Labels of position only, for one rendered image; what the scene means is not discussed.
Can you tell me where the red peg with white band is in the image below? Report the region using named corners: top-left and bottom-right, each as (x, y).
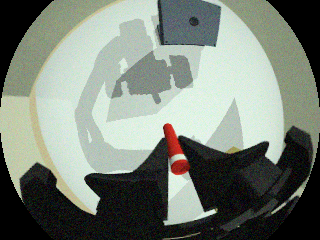
top-left (163, 123), bottom-right (191, 176)

